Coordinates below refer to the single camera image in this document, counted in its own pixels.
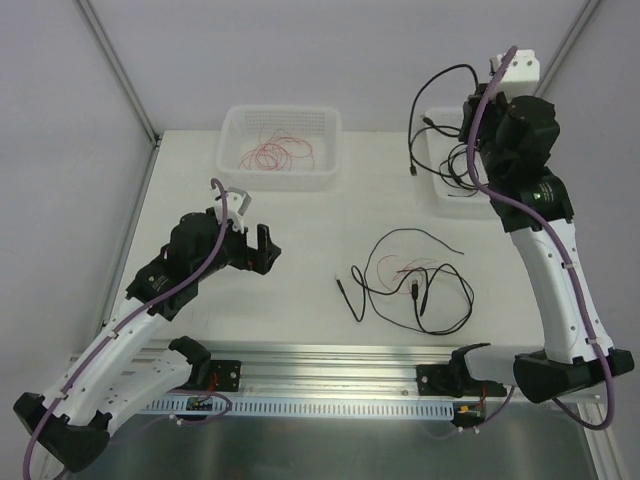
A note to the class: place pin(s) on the left aluminium frame post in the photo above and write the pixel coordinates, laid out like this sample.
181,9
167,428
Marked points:
97,30

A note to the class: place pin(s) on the white slotted cable duct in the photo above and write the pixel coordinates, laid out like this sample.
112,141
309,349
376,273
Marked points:
405,409

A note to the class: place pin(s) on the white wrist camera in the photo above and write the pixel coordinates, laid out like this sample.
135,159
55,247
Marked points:
522,75
238,202

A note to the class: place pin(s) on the white plastic basket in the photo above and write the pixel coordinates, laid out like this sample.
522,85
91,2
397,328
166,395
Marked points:
451,203
280,148

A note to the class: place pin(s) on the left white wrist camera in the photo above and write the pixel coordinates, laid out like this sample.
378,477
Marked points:
238,202

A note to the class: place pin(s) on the right aluminium frame post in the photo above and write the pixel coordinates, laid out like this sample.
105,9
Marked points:
576,30

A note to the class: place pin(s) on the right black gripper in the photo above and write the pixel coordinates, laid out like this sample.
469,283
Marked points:
470,115

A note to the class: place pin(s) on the aluminium frame post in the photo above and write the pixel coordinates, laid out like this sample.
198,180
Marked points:
97,30
576,30

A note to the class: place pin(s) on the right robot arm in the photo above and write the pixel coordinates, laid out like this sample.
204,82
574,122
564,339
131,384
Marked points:
577,353

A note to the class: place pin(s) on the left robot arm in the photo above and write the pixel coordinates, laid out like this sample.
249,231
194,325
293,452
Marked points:
75,418

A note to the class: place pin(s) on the left white plastic basket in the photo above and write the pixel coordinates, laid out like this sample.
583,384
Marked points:
280,148

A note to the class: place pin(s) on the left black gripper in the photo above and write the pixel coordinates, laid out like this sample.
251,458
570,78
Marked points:
255,250

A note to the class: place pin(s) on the black cable gold plug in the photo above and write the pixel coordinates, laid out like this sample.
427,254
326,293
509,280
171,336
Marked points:
457,172

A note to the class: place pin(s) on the aluminium mounting rail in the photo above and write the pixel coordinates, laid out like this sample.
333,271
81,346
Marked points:
268,369

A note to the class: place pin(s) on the right white plastic basket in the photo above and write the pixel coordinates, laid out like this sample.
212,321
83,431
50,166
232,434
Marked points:
451,203

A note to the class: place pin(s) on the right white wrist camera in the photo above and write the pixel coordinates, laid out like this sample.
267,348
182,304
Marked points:
522,75

